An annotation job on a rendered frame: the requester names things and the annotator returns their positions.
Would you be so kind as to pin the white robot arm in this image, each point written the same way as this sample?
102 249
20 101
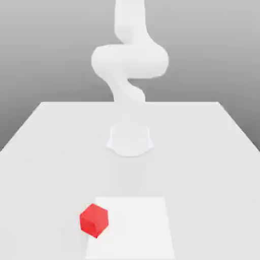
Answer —
130 61

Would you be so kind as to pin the small red cube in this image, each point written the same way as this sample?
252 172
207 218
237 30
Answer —
93 220

